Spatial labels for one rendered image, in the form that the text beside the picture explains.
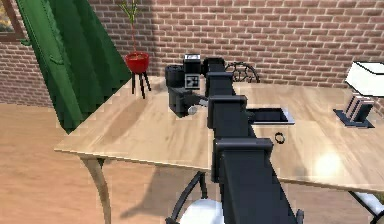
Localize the black laptop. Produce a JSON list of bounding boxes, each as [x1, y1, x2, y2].
[[247, 106, 296, 126]]

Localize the white lamp shade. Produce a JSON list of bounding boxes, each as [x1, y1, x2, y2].
[[344, 60, 384, 98]]

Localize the brown framed window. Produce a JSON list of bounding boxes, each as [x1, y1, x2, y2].
[[0, 0, 27, 43]]

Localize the black book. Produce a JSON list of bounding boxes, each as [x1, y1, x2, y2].
[[357, 100, 375, 123]]

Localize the black wire back chair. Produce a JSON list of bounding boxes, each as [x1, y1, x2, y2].
[[224, 61, 261, 84]]

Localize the light wooden table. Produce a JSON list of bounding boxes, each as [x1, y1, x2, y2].
[[54, 75, 384, 224]]

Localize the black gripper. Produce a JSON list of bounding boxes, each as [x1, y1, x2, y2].
[[165, 65, 210, 119]]

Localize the pale book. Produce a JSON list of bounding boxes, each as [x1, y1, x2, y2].
[[344, 94, 367, 120]]

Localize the house plant in red pot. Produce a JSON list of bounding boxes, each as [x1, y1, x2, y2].
[[118, 0, 153, 100]]

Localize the white seat black frame chair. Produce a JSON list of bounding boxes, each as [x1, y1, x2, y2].
[[165, 170, 305, 224], [348, 191, 384, 224]]

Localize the green curtain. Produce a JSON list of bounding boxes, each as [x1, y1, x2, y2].
[[15, 0, 133, 135]]

